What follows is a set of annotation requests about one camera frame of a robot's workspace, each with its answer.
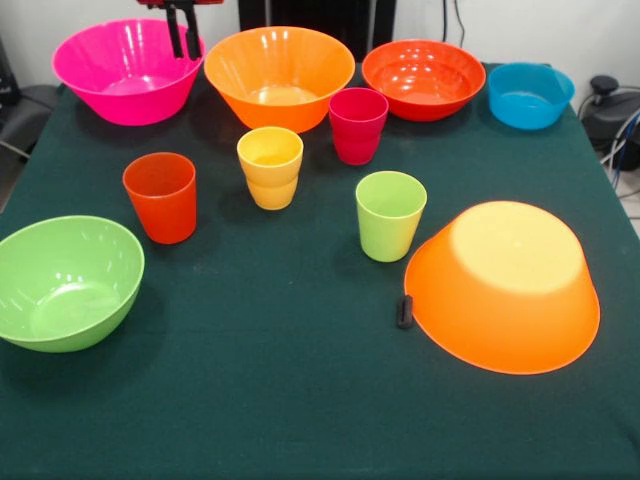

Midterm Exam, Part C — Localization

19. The red plastic cup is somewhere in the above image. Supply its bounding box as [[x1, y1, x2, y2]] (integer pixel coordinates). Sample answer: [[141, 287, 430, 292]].
[[122, 152, 198, 245]]

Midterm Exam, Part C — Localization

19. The black wall cable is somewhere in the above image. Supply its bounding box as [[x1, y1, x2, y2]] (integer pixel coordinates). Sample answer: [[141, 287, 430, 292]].
[[442, 0, 467, 49]]

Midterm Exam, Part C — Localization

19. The yellow plastic cup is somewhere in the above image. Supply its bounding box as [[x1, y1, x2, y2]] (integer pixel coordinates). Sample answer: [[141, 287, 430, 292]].
[[236, 126, 305, 211]]

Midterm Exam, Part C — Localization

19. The crimson plastic cup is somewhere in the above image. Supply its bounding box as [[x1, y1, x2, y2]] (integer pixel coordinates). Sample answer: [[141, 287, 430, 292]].
[[328, 87, 390, 166]]

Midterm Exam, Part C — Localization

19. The dark green tablecloth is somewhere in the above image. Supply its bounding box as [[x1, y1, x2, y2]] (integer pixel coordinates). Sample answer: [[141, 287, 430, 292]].
[[0, 58, 640, 480]]

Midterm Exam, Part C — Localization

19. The green plastic bowl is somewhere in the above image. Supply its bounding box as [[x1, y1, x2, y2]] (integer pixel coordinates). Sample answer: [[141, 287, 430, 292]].
[[0, 215, 146, 354]]

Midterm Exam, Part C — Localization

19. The red plastic bowl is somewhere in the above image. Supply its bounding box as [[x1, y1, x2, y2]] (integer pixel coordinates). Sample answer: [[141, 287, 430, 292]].
[[361, 39, 487, 123]]

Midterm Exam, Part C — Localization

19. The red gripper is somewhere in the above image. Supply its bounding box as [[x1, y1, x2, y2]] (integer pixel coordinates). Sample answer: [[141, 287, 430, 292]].
[[137, 0, 224, 62]]

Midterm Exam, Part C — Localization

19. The orange plastic bowl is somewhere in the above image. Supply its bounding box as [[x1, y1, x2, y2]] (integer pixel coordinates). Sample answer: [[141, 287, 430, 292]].
[[403, 200, 601, 376], [203, 25, 357, 135]]

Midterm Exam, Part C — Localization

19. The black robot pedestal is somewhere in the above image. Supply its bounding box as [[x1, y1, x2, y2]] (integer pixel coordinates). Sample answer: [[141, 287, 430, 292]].
[[238, 0, 397, 62]]

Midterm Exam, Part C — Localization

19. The pink plastic bowl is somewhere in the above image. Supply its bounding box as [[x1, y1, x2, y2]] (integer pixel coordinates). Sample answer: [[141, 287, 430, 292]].
[[51, 18, 207, 127]]

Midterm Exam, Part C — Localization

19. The green plastic cup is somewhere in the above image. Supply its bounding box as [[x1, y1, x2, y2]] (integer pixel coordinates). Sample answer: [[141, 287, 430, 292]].
[[355, 171, 428, 263]]

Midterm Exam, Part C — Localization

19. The blue plastic bowl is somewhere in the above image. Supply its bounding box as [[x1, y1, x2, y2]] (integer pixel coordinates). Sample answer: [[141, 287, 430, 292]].
[[487, 62, 576, 131]]

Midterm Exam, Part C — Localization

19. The small black finger pad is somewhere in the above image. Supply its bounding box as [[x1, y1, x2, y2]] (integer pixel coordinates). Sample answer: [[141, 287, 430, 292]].
[[397, 294, 414, 331]]

